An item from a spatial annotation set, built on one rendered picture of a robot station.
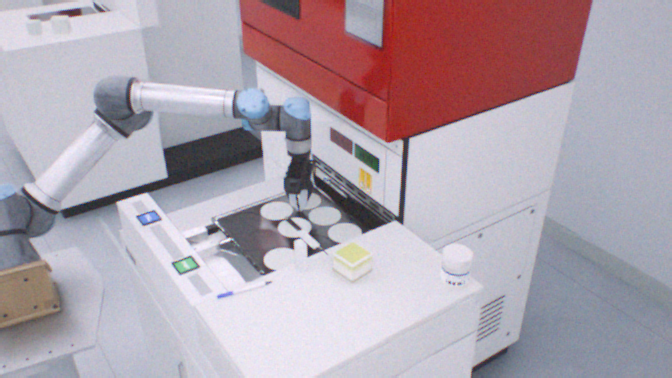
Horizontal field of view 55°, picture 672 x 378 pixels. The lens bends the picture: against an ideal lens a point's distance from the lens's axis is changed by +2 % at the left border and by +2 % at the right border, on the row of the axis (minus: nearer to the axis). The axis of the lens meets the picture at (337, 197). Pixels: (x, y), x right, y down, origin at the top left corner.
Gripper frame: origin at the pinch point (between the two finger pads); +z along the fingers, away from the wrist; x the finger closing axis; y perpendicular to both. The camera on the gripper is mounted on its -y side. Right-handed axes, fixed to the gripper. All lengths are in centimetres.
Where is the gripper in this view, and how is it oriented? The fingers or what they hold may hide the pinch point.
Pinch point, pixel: (299, 208)
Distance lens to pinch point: 194.1
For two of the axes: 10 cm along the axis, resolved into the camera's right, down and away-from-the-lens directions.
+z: 0.0, 8.4, 5.5
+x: -9.7, -1.4, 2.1
